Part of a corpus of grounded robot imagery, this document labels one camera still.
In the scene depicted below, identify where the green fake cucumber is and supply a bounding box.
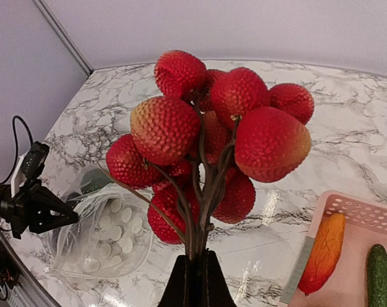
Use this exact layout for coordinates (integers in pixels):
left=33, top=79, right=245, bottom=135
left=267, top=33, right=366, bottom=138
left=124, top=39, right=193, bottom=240
left=367, top=244, right=387, bottom=306

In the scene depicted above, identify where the pink plastic basket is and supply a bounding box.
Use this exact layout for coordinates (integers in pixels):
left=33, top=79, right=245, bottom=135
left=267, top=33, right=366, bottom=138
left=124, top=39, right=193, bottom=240
left=278, top=191, right=387, bottom=306

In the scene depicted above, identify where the front aluminium rail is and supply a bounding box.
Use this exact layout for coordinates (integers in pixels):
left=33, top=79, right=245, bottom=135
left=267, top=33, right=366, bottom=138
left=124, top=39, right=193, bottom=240
left=0, top=230, right=59, bottom=306

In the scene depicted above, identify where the red orange fake mango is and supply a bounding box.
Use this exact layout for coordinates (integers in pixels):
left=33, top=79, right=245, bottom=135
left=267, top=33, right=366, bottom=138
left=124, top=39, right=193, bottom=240
left=298, top=213, right=346, bottom=296

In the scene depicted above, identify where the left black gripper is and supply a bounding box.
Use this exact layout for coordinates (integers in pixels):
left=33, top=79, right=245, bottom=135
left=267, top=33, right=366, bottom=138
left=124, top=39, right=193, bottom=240
left=0, top=179, right=79, bottom=239

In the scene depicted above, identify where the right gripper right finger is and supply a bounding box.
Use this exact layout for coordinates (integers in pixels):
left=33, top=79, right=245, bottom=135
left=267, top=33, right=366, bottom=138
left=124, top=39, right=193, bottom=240
left=202, top=250, right=237, bottom=307

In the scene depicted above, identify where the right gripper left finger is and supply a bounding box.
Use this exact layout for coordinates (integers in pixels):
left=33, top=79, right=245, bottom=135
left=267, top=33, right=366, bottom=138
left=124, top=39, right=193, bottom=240
left=158, top=255, right=192, bottom=307

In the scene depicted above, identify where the dark fake eggplant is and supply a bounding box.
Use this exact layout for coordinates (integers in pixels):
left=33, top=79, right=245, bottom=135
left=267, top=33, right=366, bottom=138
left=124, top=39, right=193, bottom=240
left=80, top=169, right=113, bottom=194

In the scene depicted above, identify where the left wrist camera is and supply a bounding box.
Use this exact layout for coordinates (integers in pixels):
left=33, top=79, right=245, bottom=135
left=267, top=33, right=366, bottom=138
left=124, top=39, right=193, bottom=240
left=10, top=141, right=49, bottom=198

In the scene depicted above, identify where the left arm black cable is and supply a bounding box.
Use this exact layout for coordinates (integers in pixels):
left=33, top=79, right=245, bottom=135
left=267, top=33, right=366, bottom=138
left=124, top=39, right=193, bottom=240
left=1, top=115, right=34, bottom=186

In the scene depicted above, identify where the left aluminium frame post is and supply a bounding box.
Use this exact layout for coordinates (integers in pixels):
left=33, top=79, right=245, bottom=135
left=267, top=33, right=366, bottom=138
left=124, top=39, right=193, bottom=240
left=32, top=0, right=94, bottom=76

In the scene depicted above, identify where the clear zip top bag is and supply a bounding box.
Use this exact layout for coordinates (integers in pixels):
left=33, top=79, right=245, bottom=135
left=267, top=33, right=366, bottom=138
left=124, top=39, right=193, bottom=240
left=49, top=165, right=154, bottom=279

